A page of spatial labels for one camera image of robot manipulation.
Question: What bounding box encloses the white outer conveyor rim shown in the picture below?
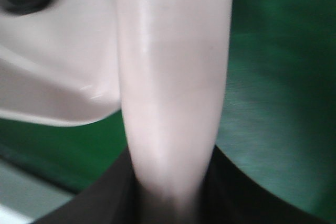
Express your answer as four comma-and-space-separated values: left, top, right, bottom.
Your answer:
1, 160, 74, 223

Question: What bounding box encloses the pink plastic dustpan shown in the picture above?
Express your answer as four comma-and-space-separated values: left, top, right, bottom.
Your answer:
1, 0, 120, 127

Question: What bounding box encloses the green conveyor belt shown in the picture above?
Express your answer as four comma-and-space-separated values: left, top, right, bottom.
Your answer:
1, 0, 335, 222

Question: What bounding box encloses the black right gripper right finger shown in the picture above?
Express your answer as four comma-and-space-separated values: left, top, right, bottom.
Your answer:
200, 146, 325, 224

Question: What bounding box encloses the pink hand brush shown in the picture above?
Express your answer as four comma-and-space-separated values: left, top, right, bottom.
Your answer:
117, 0, 232, 209

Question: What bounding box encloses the black right gripper left finger pad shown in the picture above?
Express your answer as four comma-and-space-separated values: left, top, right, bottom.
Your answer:
33, 148, 147, 223

